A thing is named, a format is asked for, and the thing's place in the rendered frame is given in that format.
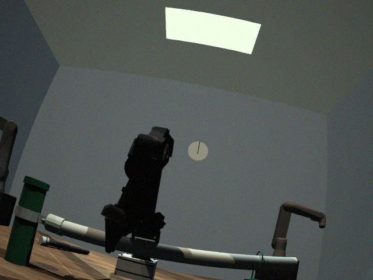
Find dark green post with cap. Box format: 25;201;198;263
4;176;50;266

